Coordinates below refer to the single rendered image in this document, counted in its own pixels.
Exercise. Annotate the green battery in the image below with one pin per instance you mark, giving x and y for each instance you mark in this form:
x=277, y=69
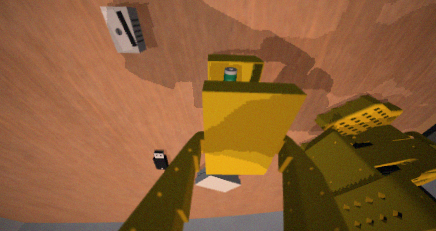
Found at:
x=230, y=74

